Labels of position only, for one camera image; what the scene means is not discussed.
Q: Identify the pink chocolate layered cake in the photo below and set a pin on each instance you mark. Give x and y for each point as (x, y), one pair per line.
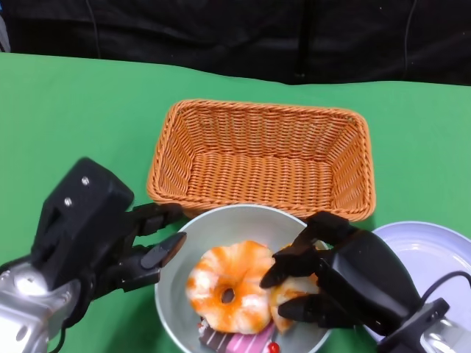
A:
(243, 342)

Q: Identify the grey blue background object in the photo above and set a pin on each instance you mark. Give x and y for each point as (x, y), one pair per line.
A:
(3, 33)

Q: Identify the pale green bowl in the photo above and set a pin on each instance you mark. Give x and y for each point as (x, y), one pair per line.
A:
(235, 224)

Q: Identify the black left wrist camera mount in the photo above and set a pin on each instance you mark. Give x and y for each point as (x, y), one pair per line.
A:
(81, 213)

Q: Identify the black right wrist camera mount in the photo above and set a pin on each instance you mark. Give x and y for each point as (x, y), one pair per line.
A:
(416, 327)

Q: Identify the green table cloth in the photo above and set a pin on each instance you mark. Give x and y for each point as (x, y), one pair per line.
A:
(73, 117)

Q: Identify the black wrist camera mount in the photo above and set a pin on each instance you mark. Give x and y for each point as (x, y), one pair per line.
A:
(416, 327)
(81, 213)

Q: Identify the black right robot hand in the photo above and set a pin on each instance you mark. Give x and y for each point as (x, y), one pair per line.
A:
(353, 276)

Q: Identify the black vertical pole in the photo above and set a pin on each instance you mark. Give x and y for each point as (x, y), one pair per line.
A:
(301, 40)

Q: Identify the orange white round bread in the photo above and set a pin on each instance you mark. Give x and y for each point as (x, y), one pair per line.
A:
(294, 288)

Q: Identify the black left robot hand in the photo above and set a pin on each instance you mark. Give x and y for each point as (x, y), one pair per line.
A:
(147, 257)

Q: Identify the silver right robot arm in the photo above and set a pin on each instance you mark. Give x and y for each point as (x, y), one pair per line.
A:
(441, 340)

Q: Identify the lavender round plate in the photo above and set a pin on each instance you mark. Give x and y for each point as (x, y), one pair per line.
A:
(427, 246)

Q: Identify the black backdrop cloth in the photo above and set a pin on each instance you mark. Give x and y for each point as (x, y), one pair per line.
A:
(221, 33)

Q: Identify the orange wicker basket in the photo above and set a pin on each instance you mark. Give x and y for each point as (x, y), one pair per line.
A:
(257, 173)

